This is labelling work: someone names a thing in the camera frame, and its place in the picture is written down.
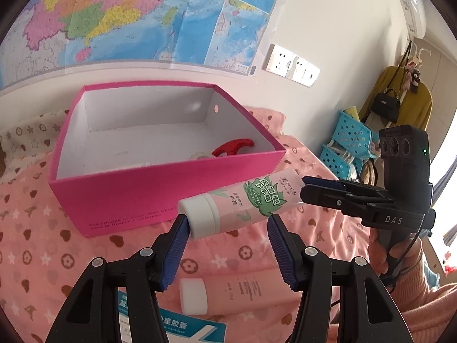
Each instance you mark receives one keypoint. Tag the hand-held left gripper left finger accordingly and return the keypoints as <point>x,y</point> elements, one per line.
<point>175,253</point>

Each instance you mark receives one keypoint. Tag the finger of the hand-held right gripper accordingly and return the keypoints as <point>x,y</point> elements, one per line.
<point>328,198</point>
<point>321,180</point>

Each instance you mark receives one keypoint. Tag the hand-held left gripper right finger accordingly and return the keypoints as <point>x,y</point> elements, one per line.
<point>282,253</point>

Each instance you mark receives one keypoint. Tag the salmon pink tube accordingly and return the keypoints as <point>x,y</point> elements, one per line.
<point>232,289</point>

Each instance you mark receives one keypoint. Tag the pale pink green-print tube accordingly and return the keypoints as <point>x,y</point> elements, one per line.
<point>232,203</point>

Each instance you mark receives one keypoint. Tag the white teal medicine box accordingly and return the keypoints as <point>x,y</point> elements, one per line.
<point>192,328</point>

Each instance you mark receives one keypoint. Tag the pink cardboard box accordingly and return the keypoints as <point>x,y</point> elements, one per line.
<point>125,193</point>

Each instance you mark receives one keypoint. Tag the red corkscrew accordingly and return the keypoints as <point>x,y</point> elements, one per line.
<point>232,146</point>

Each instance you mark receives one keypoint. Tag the white tape roll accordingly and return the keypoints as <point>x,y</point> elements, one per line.
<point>200,155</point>

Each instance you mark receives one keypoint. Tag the person's right forearm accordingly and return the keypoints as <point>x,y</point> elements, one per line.
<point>428,293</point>

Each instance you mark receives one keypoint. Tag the person's right hand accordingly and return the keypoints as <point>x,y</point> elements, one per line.
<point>377,253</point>

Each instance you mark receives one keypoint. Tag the blue plastic basket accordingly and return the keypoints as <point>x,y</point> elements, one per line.
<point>357,134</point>
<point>334,162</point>

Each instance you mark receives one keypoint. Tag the yellow foam pad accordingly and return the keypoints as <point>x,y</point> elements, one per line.
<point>351,111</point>

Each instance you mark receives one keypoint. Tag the yellow coat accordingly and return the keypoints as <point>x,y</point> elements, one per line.
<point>421,107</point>

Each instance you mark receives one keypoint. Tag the black handbag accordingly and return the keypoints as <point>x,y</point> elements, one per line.
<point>385,105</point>

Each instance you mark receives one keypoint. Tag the small plush toy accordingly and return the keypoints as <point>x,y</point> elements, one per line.
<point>415,77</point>

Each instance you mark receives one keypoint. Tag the pink printed blanket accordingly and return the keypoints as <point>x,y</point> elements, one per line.
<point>53,264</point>

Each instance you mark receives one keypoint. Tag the white air conditioner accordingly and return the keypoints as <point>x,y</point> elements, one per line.
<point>410,7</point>

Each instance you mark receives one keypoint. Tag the cream star-print cloth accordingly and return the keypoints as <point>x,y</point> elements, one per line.
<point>32,128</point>

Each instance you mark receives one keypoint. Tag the white wall socket panel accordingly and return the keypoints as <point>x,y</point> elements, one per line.
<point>278,60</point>

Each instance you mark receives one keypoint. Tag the colourful wall map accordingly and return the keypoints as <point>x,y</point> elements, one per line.
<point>107,7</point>

